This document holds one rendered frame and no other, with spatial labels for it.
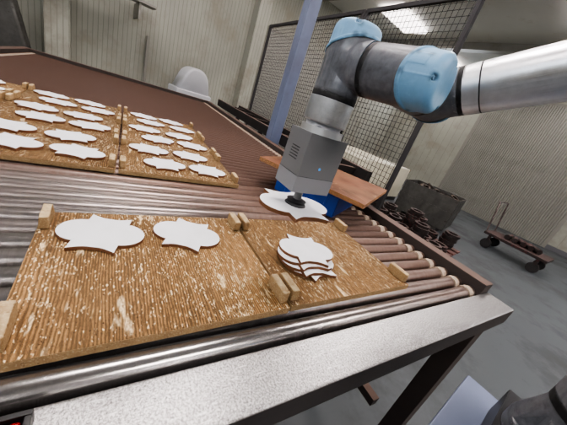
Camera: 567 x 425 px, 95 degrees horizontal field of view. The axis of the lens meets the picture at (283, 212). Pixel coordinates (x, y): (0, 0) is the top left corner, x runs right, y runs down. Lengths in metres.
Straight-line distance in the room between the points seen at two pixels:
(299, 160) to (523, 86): 0.32
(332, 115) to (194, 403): 0.45
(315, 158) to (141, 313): 0.37
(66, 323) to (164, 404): 0.17
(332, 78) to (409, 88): 0.12
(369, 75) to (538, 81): 0.21
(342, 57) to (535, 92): 0.26
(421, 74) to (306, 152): 0.18
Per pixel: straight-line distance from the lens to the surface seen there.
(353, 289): 0.68
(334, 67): 0.45
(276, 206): 0.47
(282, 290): 0.53
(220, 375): 0.44
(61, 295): 0.51
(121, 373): 0.44
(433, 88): 0.39
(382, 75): 0.41
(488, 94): 0.50
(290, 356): 0.49
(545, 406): 0.61
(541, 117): 10.13
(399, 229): 1.26
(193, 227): 0.68
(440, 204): 5.49
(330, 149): 0.47
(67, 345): 0.45
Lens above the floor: 1.28
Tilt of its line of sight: 22 degrees down
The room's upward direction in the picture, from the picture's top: 19 degrees clockwise
